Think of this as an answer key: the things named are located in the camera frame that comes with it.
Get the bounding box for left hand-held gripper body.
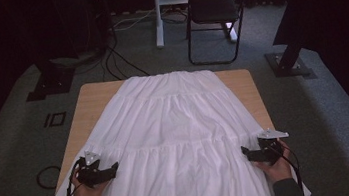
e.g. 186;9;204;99
73;148;109;190

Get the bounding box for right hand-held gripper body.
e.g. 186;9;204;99
252;126;293;166

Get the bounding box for white skirt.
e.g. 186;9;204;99
25;56;312;196

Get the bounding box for person's right hand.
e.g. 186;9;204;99
252;139;295;187

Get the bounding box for black stand base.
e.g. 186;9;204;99
21;56;80;103
257;0;318;84

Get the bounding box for black folding chair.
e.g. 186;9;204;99
181;0;262;70

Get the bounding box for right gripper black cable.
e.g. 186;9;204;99
267;137;305;195

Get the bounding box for black floor cables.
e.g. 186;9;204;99
97;30;154;84

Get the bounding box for white desk frame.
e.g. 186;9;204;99
150;0;240;53

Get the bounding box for white floor cable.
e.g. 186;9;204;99
111;9;158;33

